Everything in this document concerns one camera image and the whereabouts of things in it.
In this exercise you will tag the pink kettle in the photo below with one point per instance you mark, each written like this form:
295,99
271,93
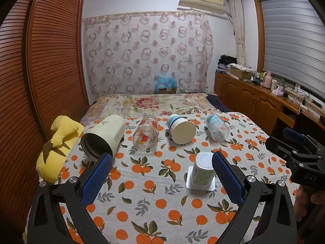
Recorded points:
266,79

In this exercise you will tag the wooden louvred wardrobe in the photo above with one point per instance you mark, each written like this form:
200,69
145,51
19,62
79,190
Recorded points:
38,68

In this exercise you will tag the white square coaster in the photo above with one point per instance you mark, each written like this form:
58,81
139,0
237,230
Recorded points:
193,186

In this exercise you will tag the green bottle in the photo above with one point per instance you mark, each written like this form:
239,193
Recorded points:
282,82

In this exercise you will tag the dark clothes pile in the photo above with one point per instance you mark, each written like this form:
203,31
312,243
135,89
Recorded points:
226,61

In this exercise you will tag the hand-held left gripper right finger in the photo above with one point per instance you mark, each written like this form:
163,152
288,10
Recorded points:
227,180

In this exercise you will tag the white cup with blue band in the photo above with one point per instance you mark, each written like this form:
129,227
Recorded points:
182,132

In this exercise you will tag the floral bedspread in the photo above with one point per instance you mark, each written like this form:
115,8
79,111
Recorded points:
142,105

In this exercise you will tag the cream air conditioner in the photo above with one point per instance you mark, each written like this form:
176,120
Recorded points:
201,0

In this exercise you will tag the pink cloth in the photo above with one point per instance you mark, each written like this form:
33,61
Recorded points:
278,91

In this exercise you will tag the person's right hand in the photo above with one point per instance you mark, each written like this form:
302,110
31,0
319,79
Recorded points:
316,199

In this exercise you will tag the open cardboard box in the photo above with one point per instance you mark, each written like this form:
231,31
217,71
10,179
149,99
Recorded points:
240,74

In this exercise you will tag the wooden cabinet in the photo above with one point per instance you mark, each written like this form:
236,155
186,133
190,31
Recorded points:
254,99

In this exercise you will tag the grey window blind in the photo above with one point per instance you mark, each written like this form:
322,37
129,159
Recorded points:
292,38

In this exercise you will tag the small cardboard box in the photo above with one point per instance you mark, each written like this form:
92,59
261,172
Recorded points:
168,90

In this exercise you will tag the cream window curtain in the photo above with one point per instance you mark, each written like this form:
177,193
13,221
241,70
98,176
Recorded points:
238,30

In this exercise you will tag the floral print glass cup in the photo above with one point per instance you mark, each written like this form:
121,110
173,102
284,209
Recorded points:
145,133

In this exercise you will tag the white patterned cloth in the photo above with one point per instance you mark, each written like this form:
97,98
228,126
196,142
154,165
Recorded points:
242,67

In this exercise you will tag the yellow plush toy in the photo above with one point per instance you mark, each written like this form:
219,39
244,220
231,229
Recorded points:
58,144

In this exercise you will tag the dark blue cloth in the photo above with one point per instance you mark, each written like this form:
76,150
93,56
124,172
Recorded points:
217,101

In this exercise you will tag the cream tumbler cup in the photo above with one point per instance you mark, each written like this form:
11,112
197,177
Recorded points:
105,134

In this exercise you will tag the small white green cup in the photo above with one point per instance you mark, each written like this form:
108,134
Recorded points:
201,169

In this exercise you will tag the white power strip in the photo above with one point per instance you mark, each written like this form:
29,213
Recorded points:
293,89

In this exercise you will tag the blue plastic bag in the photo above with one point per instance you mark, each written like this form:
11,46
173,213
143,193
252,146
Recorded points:
165,81

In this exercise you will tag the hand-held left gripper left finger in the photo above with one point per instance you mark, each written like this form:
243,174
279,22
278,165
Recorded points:
97,178

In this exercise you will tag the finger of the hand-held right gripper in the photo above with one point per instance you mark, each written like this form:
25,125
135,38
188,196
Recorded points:
276,144
294,134

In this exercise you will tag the circle pattern sheer curtain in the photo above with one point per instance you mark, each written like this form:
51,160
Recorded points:
147,53

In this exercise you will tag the orange fruit print blanket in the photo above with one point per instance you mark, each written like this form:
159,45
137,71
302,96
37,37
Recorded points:
157,195

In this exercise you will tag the clear blue print plastic cup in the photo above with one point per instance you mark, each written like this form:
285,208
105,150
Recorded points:
217,127

